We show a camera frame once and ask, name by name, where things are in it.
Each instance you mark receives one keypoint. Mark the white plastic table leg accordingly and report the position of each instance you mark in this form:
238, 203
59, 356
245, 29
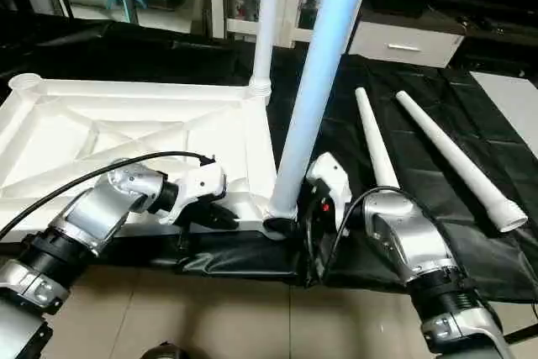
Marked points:
315, 90
454, 157
374, 136
267, 23

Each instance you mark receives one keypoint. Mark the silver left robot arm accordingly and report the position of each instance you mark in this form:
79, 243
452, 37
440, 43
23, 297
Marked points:
101, 208

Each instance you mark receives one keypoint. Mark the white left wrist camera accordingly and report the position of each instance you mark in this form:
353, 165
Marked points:
202, 184

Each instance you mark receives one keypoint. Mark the light blue stand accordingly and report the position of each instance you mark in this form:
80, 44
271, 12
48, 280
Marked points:
130, 4

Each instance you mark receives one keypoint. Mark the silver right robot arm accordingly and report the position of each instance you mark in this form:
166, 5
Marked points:
412, 241

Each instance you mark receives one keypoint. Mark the black mat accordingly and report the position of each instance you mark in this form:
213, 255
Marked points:
126, 48

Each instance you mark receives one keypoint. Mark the white drawer unit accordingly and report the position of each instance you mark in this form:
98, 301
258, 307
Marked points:
403, 44

